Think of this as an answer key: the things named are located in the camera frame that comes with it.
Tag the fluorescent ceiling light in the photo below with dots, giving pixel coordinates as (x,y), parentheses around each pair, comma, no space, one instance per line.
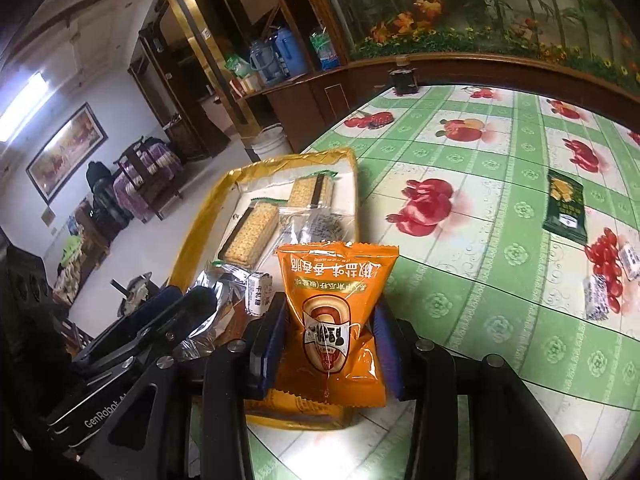
(25,107)

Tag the glass flower display cabinet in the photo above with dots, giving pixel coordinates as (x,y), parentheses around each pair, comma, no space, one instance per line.
(500,0)

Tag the green plastic bag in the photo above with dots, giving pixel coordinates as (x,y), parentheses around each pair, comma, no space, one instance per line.
(237,65)

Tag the orange round-logo snack packet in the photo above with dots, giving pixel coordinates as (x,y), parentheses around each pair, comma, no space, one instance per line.
(325,280)

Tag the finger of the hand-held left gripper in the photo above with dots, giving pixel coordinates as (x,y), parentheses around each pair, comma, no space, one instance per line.
(130,322)
(190,310)

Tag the yellow rimmed tray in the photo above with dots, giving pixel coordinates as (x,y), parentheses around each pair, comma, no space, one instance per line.
(260,180)

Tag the framed wall painting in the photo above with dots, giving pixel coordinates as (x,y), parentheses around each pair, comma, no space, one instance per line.
(65,152)

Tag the clear plastic snack packet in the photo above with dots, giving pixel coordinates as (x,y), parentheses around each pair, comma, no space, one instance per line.
(315,227)

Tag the wooden sideboard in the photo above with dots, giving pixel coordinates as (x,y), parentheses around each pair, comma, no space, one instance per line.
(300,100)

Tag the black jar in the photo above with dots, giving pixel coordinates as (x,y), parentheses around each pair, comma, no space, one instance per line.
(403,82)

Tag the yellow barcode snack packet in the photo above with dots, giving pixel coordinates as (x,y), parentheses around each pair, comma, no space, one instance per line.
(300,415)

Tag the wooden chair with purple cloth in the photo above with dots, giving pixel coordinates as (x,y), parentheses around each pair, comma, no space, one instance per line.
(145,170)

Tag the clear wrapped cracker packet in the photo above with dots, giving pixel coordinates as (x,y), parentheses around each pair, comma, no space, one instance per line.
(247,235)
(310,192)

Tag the white plastic bucket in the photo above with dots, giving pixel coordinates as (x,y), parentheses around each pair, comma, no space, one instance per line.
(270,145)

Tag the dark green cracker snack packet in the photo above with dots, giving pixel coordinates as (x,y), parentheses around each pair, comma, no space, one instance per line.
(565,210)

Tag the silver foil snack packet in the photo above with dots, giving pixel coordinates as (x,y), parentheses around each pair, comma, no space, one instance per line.
(225,280)

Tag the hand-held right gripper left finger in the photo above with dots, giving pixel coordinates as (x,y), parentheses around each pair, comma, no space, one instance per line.
(267,350)

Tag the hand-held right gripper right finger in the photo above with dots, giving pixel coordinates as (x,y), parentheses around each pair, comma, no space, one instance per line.
(390,355)

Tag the blue thermos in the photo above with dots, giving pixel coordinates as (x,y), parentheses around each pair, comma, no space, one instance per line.
(291,52)

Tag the green label water bottle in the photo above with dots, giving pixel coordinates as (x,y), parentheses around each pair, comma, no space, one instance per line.
(322,50)

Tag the grey thermos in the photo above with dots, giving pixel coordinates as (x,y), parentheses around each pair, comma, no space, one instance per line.
(262,62)

